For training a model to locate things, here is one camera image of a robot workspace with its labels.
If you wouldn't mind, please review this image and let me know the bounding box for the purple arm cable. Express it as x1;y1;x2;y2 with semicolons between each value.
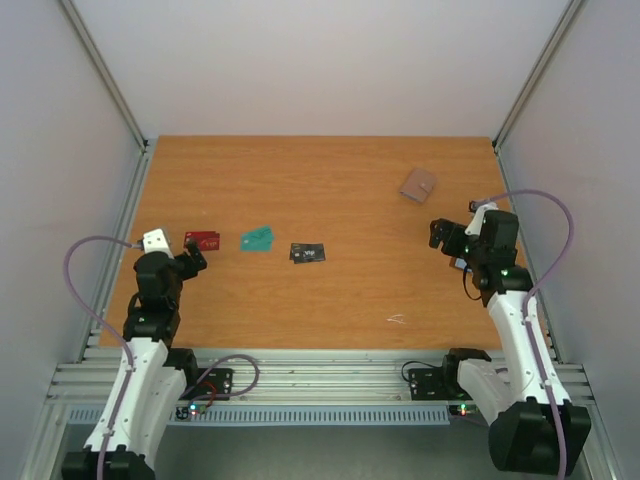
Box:
449;188;575;480
64;235;149;480

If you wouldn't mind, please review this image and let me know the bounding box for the brown leather card holder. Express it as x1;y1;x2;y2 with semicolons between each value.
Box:
450;258;481;301

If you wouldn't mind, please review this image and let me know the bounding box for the left controller board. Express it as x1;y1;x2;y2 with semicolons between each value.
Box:
174;404;208;421

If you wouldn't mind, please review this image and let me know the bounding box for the teal credit card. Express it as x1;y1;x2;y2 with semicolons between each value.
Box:
241;232;276;253
239;226;274;249

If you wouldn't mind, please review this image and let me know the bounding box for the aluminium frame post right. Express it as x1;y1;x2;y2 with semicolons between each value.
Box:
492;0;589;151

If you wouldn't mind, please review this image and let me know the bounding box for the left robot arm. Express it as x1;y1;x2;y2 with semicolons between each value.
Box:
61;228;207;479

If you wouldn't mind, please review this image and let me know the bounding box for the red credit card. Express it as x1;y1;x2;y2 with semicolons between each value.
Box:
184;231;220;249
191;232;220;251

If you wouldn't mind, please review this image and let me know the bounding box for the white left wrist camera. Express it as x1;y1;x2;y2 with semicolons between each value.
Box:
141;228;173;258

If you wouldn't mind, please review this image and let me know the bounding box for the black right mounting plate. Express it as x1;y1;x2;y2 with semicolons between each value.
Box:
407;367;450;401

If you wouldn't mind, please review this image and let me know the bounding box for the aluminium frame post left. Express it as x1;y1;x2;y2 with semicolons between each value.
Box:
58;0;148;152

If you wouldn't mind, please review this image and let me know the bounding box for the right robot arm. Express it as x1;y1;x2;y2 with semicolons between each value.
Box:
429;203;591;479

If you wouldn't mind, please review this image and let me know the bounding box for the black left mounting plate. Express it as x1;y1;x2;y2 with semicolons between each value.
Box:
181;367;234;401

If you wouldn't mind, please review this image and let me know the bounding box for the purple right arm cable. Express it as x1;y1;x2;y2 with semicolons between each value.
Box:
449;188;575;480

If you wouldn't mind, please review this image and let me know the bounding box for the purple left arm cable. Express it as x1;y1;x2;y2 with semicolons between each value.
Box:
64;235;149;480

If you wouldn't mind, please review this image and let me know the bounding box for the grey slotted cable duct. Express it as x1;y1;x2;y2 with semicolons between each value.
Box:
67;405;451;427

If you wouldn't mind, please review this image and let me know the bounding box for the controller board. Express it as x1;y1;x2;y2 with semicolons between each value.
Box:
448;402;480;417
174;404;208;421

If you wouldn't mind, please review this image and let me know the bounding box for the aluminium frame post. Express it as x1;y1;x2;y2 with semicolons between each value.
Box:
58;0;148;152
492;0;589;151

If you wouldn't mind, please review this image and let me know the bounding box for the right controller board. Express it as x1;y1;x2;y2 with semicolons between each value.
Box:
448;402;480;417

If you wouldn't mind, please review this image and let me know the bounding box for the black credit card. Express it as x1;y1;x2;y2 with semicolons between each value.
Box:
290;247;326;264
289;243;326;261

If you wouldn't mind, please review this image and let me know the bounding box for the black mounting plate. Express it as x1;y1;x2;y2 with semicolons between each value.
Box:
181;367;234;401
407;367;450;401

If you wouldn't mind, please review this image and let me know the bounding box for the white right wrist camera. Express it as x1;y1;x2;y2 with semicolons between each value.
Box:
465;201;499;237

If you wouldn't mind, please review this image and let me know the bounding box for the taupe leather card holder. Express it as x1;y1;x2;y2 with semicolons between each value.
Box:
399;168;437;204

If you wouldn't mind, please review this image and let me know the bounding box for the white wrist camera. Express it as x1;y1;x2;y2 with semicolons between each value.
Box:
141;228;173;258
465;201;499;237

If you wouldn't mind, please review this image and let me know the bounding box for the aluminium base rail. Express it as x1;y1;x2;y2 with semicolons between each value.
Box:
47;349;596;406

